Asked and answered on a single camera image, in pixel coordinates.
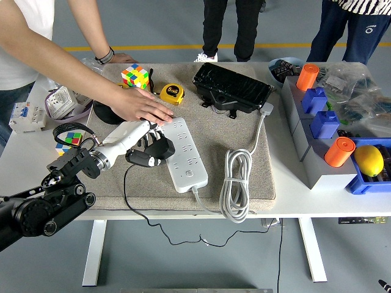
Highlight orange cylinder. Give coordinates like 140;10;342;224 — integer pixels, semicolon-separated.
324;137;357;168
296;63;320;92

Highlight grey box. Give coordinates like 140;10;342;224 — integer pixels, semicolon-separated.
280;75;329;135
291;117;359;190

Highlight light blue bowl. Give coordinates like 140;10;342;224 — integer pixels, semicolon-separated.
268;57;306;86

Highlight white circuit breaker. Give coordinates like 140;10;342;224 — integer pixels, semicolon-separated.
8;102;47;134

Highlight thin black adapter cord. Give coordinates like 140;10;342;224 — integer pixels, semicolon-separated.
123;164;272;247

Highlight person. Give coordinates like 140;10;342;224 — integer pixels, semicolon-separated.
306;0;391;65
0;0;174;147
194;0;265;63

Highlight black grey wristband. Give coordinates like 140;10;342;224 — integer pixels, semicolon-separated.
94;46;115;65

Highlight white shoe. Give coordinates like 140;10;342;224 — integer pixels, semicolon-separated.
194;52;219;63

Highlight white table leg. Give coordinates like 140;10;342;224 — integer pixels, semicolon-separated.
81;219;108;287
298;217;328;283

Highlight black table control panel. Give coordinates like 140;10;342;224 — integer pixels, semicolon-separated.
338;216;385;225

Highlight black fabric pouch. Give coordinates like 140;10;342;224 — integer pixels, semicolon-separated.
92;99;123;125

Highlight black power adapter plug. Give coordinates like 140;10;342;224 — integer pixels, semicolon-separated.
143;136;177;161

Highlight white power strip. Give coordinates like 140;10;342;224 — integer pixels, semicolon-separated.
157;117;209;194

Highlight black hanging cable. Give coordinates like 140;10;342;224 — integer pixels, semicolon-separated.
276;217;284;293

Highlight white power strip cable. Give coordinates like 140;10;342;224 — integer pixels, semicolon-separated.
191;113;265;225

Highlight clear bag with white label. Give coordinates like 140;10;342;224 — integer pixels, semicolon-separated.
317;62;382;101

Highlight yellow tape measure 5m print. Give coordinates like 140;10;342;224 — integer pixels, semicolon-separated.
148;68;186;106

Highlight grey-brown mat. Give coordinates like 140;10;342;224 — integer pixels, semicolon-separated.
73;62;277;214

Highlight blue plastic bin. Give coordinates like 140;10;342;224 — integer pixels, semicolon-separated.
345;137;391;195

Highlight dark electronic parts packets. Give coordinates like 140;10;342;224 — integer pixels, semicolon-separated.
271;60;302;77

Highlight colourful puzzle cube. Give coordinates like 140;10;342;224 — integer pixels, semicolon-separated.
121;63;150;89
55;131;84;156

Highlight person's right hand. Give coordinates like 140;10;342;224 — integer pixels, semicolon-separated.
109;87;174;125

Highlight clear bag of black parts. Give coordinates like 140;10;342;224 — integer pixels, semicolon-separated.
45;57;104;92

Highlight yellow lemon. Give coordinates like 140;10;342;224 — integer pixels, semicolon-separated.
353;145;385;178

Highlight person's left hand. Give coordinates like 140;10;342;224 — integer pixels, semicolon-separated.
105;52;139;65

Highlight blue block with knob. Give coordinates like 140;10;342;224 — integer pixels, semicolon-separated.
310;110;340;140
301;87;328;116

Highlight clear bag of green parts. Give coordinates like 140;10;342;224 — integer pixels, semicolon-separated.
338;91;391;138

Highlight black glossy wrapped device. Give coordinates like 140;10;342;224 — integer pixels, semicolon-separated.
192;62;275;120

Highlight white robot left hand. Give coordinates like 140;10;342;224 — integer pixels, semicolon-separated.
99;120;164;168

